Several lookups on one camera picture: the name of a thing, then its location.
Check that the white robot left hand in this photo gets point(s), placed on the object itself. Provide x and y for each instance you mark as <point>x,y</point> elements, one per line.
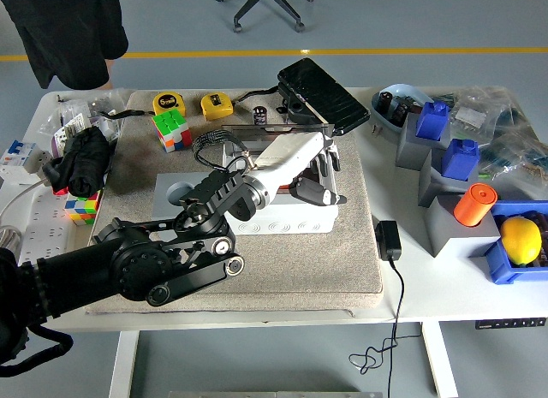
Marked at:
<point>291,154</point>

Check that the white junction box clear lid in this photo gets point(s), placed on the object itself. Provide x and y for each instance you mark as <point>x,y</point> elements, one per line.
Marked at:
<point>299,224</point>

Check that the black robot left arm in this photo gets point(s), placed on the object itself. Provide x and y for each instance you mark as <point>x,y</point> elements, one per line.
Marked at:
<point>141,261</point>

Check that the orange cylinder battery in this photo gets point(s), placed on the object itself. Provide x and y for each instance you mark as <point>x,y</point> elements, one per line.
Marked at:
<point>473,205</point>

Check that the small black capacitor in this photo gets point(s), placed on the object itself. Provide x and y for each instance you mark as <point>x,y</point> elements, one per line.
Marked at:
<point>260,114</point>

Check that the black flat device case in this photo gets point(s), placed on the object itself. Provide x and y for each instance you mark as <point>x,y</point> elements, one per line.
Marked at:
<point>325,94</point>

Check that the yellow tape measure black label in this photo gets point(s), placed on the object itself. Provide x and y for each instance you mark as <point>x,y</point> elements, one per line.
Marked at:
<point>216,106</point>

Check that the light blue bowl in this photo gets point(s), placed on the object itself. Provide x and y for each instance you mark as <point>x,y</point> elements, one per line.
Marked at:
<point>385,115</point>

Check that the grey-brown mat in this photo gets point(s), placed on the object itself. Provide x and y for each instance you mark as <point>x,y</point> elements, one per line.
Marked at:
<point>299,269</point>

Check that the grey block holder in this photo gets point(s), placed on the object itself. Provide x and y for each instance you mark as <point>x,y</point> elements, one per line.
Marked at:
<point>430,184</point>
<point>454,241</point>
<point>409,152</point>

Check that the green white red puzzle cube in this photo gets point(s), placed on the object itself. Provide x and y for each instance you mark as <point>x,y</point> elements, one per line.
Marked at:
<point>171,128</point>

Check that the black power adapter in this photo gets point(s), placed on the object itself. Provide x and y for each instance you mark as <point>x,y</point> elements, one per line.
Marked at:
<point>388,239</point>

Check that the grey block with round hole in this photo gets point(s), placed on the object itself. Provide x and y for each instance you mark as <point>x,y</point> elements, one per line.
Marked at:
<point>164,188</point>

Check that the yellow tape measure round print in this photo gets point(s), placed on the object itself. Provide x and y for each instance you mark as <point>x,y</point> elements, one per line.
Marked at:
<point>168,102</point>

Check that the blue plastic block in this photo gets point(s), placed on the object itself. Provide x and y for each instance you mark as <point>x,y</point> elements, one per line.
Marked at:
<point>432,124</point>
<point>460,160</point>

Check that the black office chair base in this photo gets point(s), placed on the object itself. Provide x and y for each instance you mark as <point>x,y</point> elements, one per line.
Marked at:
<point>265,4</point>

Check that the black folded cloth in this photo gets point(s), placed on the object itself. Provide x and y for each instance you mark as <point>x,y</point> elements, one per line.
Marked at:
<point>87,158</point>

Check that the multicolour puzzle cube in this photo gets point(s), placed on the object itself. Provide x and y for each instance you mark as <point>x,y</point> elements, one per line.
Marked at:
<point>83,209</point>

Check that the clear bags of parts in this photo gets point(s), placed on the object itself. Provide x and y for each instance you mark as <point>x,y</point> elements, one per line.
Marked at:
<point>505,132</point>

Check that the clear bags with small parts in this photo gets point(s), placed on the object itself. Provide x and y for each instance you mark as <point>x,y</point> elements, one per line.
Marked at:
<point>77,115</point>

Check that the blue plastic bin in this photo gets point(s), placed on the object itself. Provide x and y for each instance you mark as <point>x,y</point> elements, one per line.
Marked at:
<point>498,265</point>

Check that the yellow lemon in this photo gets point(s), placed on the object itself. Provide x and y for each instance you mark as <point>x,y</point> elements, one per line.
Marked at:
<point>520,239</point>

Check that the white table leg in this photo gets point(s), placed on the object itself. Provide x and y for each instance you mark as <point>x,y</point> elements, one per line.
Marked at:
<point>441,364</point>
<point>124,364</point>

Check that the person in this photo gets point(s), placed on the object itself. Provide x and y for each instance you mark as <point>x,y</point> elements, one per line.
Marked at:
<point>64,30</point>

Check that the black table control panel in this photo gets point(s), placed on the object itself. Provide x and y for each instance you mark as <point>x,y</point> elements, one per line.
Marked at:
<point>509,323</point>

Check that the white circuit breaker blue switch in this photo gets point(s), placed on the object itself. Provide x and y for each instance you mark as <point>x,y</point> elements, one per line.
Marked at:
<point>17,158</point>

